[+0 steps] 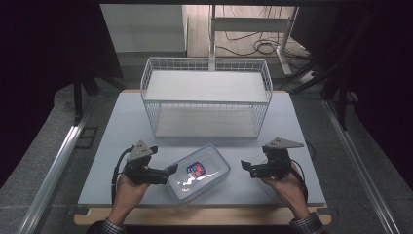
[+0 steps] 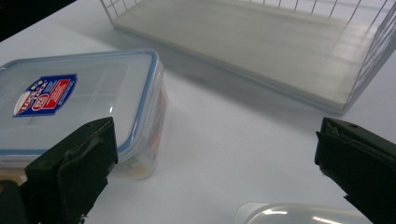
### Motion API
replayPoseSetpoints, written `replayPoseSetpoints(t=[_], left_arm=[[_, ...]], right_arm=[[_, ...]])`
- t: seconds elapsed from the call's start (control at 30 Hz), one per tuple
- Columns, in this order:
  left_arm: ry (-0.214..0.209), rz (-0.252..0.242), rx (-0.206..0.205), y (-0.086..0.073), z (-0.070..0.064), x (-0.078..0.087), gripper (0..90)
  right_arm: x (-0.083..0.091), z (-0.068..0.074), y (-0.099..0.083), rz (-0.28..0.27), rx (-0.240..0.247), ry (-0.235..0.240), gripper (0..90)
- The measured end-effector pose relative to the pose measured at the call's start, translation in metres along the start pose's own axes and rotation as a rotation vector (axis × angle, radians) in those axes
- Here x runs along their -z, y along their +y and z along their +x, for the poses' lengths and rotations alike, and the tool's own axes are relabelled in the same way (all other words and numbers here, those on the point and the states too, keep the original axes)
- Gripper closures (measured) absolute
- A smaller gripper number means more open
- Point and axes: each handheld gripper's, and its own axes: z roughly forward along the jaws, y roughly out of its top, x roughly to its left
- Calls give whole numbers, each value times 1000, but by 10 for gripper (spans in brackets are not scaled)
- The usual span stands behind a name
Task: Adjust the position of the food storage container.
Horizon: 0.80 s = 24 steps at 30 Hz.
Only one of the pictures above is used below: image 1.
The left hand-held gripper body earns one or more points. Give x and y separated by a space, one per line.
140 156

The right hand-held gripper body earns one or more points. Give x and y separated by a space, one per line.
278 161

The clear plastic lidded food container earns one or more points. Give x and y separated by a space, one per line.
198 174

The person's right hand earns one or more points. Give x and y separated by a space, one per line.
292 191

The person's left hand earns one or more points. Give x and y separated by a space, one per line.
128 195

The pale grey table mat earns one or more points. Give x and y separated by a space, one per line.
117 130

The black tripod stand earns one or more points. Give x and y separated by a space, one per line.
78 97
341 97

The white power strip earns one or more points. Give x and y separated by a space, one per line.
308 77

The white cabinet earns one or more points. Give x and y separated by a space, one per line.
146 27

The black curtain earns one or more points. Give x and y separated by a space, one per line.
39 65
389 81

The aluminium rail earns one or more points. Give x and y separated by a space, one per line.
360 165
53 169

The white metal stand frame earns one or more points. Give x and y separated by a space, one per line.
250 24

